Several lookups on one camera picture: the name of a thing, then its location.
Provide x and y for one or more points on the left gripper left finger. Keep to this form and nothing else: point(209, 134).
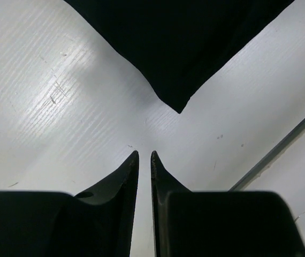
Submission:
point(96, 222)

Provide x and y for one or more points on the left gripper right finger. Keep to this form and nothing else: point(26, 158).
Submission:
point(219, 223)

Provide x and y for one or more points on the black skirt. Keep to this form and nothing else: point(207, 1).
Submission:
point(178, 45)

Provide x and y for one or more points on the aluminium table edge rail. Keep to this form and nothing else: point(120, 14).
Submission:
point(266, 162)

